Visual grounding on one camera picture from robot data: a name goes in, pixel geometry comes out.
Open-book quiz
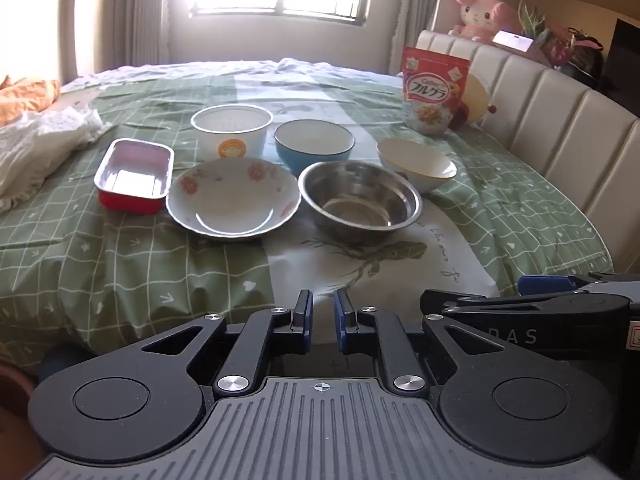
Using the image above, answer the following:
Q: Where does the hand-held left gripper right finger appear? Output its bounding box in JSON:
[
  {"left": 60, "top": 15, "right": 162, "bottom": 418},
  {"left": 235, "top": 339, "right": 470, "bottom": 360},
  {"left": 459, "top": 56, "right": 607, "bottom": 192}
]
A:
[{"left": 334, "top": 287, "right": 507, "bottom": 397}]

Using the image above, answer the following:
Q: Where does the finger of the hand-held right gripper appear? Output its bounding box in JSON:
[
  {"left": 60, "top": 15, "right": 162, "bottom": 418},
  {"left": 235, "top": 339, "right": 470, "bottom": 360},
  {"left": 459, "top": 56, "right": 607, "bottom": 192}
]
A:
[
  {"left": 420, "top": 288, "right": 576, "bottom": 319},
  {"left": 518, "top": 275, "right": 608, "bottom": 297}
]

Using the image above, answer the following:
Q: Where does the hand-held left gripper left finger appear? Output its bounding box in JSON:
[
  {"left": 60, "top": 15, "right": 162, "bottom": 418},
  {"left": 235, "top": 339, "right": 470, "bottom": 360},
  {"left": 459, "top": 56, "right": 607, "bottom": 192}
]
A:
[{"left": 129, "top": 289, "right": 315, "bottom": 397}]

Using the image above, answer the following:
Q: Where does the white bowl yellow rim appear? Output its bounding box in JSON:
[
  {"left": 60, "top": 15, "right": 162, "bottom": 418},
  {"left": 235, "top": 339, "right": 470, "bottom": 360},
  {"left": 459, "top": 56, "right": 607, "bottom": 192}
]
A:
[{"left": 376, "top": 138, "right": 458, "bottom": 195}]

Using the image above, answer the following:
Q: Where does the blue bowl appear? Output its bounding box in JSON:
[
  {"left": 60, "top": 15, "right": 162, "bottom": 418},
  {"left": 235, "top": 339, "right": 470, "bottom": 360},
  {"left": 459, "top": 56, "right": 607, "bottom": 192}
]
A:
[{"left": 273, "top": 119, "right": 357, "bottom": 177}]

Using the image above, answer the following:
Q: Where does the white paper bowl orange logo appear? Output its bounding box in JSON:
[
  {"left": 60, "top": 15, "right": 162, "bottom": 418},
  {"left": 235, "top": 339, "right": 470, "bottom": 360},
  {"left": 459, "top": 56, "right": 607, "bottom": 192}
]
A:
[{"left": 190, "top": 104, "right": 274, "bottom": 162}]

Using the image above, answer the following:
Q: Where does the stainless steel bowl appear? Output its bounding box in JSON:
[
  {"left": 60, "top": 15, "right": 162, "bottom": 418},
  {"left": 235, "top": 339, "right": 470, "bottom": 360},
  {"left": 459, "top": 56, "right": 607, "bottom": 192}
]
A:
[{"left": 298, "top": 161, "right": 423, "bottom": 245}]

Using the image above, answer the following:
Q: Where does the white floral plate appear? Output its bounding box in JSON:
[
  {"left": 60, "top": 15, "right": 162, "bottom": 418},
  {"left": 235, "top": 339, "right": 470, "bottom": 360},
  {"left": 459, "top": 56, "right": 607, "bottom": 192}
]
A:
[{"left": 166, "top": 157, "right": 302, "bottom": 239}]

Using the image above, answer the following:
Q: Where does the cream padded headboard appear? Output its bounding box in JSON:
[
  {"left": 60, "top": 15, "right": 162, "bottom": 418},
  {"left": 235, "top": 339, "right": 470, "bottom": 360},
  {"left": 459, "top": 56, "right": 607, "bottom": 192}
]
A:
[{"left": 416, "top": 30, "right": 640, "bottom": 288}]

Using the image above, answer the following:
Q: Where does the green checkered deer-print tablecloth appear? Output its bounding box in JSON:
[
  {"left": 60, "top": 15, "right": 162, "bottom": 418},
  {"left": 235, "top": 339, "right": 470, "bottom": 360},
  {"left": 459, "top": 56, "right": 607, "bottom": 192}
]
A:
[{"left": 0, "top": 60, "right": 616, "bottom": 376}]

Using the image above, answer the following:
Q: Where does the red cereal bag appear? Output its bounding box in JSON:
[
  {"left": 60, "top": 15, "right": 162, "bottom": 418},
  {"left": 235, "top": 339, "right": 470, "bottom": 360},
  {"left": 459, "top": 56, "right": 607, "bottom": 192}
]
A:
[{"left": 400, "top": 47, "right": 472, "bottom": 136}]

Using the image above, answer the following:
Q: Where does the red foil-lined rectangular tray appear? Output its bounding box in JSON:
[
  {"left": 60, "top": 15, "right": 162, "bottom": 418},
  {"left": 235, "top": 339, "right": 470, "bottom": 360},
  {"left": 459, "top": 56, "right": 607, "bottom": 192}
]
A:
[{"left": 93, "top": 138, "right": 175, "bottom": 214}]

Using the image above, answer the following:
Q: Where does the dark patterned bag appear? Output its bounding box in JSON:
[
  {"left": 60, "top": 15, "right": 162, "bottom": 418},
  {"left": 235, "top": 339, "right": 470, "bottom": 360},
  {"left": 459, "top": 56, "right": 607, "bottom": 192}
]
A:
[{"left": 540, "top": 25, "right": 606, "bottom": 79}]

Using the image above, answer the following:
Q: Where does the black screen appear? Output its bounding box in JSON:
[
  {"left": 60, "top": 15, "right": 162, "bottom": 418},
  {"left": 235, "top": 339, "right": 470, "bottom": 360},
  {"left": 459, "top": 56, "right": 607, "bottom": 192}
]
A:
[{"left": 600, "top": 17, "right": 640, "bottom": 111}]

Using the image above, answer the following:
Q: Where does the white card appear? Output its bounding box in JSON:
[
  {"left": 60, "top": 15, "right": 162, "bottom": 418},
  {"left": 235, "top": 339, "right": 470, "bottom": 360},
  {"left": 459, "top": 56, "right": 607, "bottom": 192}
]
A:
[{"left": 492, "top": 30, "right": 534, "bottom": 54}]

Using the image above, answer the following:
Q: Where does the green potted plant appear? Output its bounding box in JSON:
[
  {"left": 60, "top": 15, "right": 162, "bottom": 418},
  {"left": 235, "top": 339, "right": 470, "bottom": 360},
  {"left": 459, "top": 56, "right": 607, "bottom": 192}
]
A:
[{"left": 517, "top": 0, "right": 552, "bottom": 41}]

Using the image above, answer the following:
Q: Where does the pink plush toy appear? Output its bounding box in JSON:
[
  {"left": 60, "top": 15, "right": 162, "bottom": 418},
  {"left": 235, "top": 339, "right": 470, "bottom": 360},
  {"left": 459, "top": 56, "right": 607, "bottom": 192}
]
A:
[{"left": 448, "top": 0, "right": 524, "bottom": 44}]

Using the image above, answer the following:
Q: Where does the beige curtain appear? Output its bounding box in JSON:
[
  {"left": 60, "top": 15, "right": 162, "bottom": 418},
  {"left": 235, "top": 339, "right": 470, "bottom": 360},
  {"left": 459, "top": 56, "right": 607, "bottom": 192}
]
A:
[
  {"left": 75, "top": 0, "right": 172, "bottom": 77},
  {"left": 387, "top": 0, "right": 449, "bottom": 74}
]

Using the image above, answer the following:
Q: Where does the white lace cloth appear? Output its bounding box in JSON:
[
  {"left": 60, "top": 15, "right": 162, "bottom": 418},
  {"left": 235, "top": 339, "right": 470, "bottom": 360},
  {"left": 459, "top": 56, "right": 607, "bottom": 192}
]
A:
[{"left": 0, "top": 107, "right": 114, "bottom": 214}]

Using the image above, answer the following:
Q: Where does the orange cloth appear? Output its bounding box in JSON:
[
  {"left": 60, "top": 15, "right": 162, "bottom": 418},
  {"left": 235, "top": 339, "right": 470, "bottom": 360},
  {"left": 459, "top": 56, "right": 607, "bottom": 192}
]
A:
[{"left": 0, "top": 75, "right": 62, "bottom": 129}]

